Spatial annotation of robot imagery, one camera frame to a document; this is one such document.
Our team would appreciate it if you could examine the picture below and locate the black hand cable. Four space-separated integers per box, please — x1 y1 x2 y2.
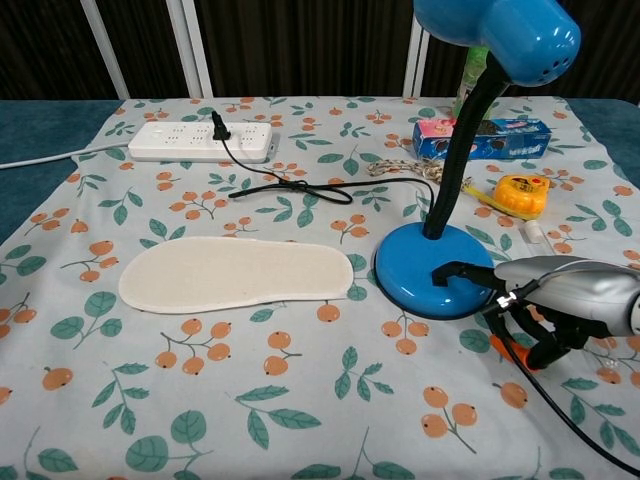
497 319 640 477

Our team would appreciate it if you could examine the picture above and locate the blue gooseneck desk lamp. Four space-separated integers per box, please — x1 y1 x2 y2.
374 0 584 322

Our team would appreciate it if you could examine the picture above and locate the white partition frame post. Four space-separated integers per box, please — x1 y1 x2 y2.
401 22 432 97
166 0 217 99
78 0 132 100

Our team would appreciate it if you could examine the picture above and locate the yellow tape measure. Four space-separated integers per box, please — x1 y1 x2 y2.
471 173 552 222

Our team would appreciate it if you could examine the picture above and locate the floral print tablecloth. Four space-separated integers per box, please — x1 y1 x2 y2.
0 96 640 480

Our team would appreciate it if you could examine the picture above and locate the black lamp power cord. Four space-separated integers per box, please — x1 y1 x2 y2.
211 110 437 227

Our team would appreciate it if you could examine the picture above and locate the white power strip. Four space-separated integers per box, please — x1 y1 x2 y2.
127 120 276 164

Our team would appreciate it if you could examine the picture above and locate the green cylindrical snack can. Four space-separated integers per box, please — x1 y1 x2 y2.
451 44 490 122

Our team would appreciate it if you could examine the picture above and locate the blue pink cookie box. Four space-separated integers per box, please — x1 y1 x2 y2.
411 117 553 162

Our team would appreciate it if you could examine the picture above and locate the teal table cover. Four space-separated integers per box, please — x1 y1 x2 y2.
0 97 640 247

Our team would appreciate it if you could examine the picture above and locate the braided beige rope piece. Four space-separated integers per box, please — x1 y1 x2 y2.
366 158 474 194

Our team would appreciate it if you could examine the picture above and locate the beige felt shoe insole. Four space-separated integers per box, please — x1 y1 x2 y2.
117 235 354 316

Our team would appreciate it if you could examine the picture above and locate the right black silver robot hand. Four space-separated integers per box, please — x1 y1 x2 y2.
431 255 640 374

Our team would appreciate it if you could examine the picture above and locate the white power strip cable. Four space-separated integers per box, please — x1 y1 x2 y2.
0 141 133 172

